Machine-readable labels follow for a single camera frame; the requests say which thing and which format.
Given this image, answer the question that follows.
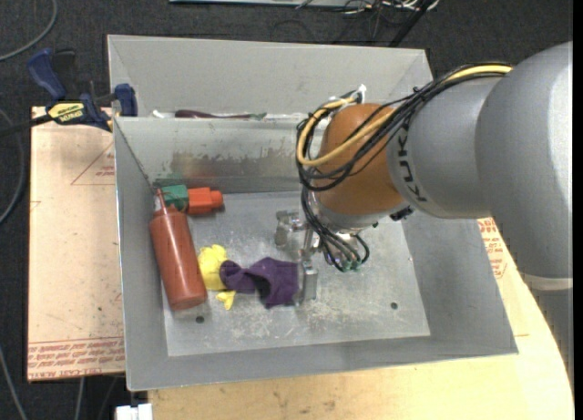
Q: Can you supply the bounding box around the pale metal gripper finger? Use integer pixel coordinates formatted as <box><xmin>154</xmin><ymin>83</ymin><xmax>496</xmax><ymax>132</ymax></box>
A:
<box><xmin>296</xmin><ymin>261</ymin><xmax>320</xmax><ymax>306</ymax></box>
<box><xmin>274</xmin><ymin>210</ymin><xmax>305</xmax><ymax>249</ymax></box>

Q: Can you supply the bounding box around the purple cloth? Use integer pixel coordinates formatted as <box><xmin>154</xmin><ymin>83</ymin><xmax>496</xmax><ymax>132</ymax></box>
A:
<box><xmin>219</xmin><ymin>255</ymin><xmax>302</xmax><ymax>311</ymax></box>

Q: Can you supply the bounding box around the grey metal bin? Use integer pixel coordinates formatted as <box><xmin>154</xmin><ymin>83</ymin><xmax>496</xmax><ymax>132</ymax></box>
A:
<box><xmin>107</xmin><ymin>34</ymin><xmax>520</xmax><ymax>393</ymax></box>

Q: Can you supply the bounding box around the yellow soft toy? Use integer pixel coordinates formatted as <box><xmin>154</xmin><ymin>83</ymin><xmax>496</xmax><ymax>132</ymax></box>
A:
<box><xmin>196</xmin><ymin>244</ymin><xmax>239</xmax><ymax>312</ymax></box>

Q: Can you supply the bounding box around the orange toy block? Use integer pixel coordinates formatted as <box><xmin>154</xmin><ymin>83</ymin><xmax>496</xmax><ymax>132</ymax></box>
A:
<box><xmin>186</xmin><ymin>186</ymin><xmax>225</xmax><ymax>216</ymax></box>

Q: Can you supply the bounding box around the red squeeze bottle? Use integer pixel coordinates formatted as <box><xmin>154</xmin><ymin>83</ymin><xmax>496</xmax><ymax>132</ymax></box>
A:
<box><xmin>148</xmin><ymin>188</ymin><xmax>210</xmax><ymax>312</ymax></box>

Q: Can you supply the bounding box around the green toy block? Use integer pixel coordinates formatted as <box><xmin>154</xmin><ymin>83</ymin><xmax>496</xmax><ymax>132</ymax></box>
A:
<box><xmin>160</xmin><ymin>183</ymin><xmax>190</xmax><ymax>210</ymax></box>

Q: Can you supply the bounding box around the brown cardboard board red print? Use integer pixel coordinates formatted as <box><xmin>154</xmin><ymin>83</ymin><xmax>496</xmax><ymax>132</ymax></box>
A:
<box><xmin>26</xmin><ymin>106</ymin><xmax>509</xmax><ymax>384</ymax></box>

